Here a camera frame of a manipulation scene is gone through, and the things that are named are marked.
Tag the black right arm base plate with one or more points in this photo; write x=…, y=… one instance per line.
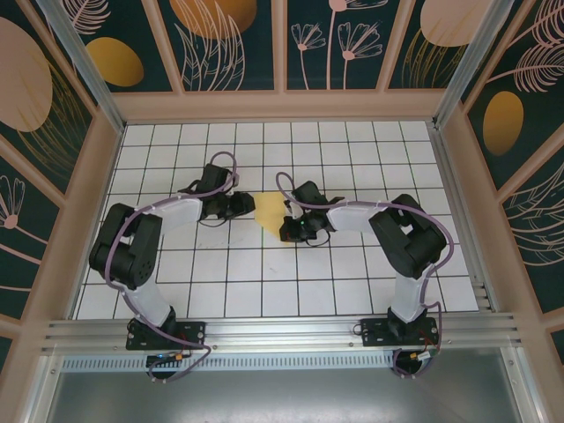
x=374, y=332

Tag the white grid mat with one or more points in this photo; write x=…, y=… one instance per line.
x=264, y=291

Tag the aluminium mounting rail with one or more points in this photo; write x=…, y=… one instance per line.
x=286, y=330

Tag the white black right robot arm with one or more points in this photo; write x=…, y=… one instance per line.
x=410, y=238

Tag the grey metal sheet panel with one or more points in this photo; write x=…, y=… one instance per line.
x=286, y=396

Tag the yellow cloth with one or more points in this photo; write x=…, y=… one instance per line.
x=269, y=211

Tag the aluminium frame post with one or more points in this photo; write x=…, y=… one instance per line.
x=80, y=57
x=475, y=57

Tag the aluminium side rail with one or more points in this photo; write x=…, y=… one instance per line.
x=463, y=220

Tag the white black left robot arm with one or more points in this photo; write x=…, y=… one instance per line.
x=128, y=251

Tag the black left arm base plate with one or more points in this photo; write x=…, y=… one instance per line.
x=194, y=335

